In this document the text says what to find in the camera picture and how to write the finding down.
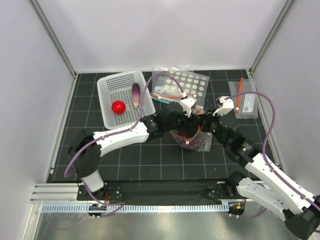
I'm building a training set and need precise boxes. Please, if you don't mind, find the white perforated plastic basket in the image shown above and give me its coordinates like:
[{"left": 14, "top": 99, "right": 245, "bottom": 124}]
[{"left": 97, "top": 70, "right": 156, "bottom": 130}]

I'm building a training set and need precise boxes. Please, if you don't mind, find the purple cable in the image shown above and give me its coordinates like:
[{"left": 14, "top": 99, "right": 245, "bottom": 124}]
[
  {"left": 224, "top": 91, "right": 320, "bottom": 220},
  {"left": 63, "top": 73, "right": 187, "bottom": 218}
]

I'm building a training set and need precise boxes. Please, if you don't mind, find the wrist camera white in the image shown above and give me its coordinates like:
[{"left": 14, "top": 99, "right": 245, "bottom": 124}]
[
  {"left": 178, "top": 96, "right": 197, "bottom": 117},
  {"left": 212, "top": 96, "right": 235, "bottom": 117}
]

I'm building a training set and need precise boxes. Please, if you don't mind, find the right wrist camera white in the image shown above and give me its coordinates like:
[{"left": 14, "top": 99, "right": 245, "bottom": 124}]
[{"left": 212, "top": 96, "right": 235, "bottom": 117}]

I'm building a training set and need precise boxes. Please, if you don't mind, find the red yellow apple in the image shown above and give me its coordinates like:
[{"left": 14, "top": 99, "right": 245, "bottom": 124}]
[{"left": 111, "top": 100, "right": 126, "bottom": 115}]

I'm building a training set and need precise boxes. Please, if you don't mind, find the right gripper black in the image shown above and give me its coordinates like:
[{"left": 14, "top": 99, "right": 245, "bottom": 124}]
[{"left": 198, "top": 108, "right": 229, "bottom": 149}]

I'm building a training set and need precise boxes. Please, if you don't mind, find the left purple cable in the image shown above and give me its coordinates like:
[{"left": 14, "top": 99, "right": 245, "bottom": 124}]
[{"left": 63, "top": 73, "right": 187, "bottom": 218}]

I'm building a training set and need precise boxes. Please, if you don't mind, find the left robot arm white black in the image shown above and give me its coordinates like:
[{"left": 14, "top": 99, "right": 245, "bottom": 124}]
[{"left": 64, "top": 103, "right": 200, "bottom": 200}]

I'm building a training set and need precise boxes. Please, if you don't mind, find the polka dot zip bag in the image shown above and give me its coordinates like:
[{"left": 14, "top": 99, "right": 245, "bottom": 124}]
[{"left": 151, "top": 67, "right": 210, "bottom": 108}]

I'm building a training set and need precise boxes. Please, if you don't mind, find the purple eggplant toy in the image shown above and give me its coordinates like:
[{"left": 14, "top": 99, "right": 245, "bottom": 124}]
[{"left": 132, "top": 82, "right": 141, "bottom": 109}]

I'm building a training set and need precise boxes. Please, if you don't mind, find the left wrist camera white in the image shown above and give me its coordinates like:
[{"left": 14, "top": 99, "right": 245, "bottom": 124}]
[{"left": 178, "top": 96, "right": 197, "bottom": 117}]

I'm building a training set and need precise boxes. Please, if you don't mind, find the perforated metal cable rail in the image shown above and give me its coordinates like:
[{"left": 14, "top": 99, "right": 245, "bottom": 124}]
[{"left": 41, "top": 202, "right": 229, "bottom": 214}]

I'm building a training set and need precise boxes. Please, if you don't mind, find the right aluminium frame post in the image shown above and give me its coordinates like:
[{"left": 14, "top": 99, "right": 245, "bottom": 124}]
[{"left": 249, "top": 0, "right": 296, "bottom": 76}]

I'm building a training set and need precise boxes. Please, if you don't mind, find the orange zipper clear bag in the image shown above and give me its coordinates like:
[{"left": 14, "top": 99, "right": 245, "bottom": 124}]
[{"left": 169, "top": 106, "right": 213, "bottom": 153}]

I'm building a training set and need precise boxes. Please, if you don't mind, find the left aluminium frame post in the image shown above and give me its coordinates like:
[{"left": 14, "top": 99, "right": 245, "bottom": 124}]
[{"left": 28, "top": 0, "right": 77, "bottom": 78}]

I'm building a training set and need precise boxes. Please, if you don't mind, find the blue zipper clear bag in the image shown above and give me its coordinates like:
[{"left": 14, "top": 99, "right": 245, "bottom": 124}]
[{"left": 151, "top": 94, "right": 182, "bottom": 104}]

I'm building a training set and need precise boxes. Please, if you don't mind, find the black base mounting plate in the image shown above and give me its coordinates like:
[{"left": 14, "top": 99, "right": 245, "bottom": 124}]
[{"left": 92, "top": 179, "right": 244, "bottom": 206}]

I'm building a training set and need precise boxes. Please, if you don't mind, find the aluminium frame post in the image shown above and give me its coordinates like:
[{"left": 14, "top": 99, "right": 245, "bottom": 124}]
[
  {"left": 28, "top": 0, "right": 77, "bottom": 78},
  {"left": 249, "top": 0, "right": 296, "bottom": 76}
]

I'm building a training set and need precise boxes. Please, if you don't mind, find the right orange zipper bag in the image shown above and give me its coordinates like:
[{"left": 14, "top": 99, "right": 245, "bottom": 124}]
[{"left": 228, "top": 77, "right": 258, "bottom": 119}]

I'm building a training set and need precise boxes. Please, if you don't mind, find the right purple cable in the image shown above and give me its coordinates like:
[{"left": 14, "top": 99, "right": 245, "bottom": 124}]
[{"left": 224, "top": 91, "right": 320, "bottom": 220}]

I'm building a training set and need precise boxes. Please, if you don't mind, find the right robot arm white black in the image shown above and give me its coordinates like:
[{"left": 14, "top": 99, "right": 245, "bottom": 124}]
[{"left": 200, "top": 112, "right": 320, "bottom": 240}]

